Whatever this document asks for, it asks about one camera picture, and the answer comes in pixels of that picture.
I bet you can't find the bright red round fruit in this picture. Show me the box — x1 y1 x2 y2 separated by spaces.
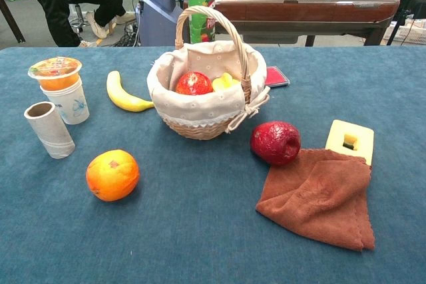
174 71 214 96

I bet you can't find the instant noodle cup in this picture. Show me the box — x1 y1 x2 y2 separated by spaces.
27 57 83 92

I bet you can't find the white plastic crate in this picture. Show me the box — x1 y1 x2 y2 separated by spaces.
382 17 426 45

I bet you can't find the cardboard paper roll core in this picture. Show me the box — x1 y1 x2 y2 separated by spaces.
23 101 76 160

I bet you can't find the dark red apple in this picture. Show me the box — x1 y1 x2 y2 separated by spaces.
250 120 302 166

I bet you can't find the yellow banana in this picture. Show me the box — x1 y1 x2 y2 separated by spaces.
106 70 156 112

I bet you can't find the brown mahjong table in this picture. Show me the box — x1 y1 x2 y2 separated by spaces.
183 0 401 47

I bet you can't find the metal stool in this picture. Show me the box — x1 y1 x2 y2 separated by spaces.
68 3 91 35

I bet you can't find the wicker basket with cloth lining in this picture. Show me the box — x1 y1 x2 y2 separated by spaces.
146 5 271 141

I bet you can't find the black cable bundle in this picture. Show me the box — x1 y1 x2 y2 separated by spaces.
112 21 142 47

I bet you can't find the green chips can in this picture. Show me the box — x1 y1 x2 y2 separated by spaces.
185 0 217 45

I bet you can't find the brown cloth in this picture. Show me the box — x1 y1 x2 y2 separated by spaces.
255 148 376 252

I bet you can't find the red flat pad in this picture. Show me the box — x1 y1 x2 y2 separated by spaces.
264 66 290 88

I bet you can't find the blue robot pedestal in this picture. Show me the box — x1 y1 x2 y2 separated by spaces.
136 0 190 47

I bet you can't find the black tripod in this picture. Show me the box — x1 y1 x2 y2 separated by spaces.
385 0 426 45

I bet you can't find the orange fruit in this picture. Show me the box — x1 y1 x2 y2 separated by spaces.
85 149 140 202

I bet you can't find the yellow block with square hole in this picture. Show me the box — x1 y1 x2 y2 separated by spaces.
324 119 375 167

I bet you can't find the banana in basket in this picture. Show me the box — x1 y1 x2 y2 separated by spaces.
212 72 241 93

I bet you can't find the white paper cup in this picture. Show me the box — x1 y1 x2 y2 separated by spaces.
39 77 91 126

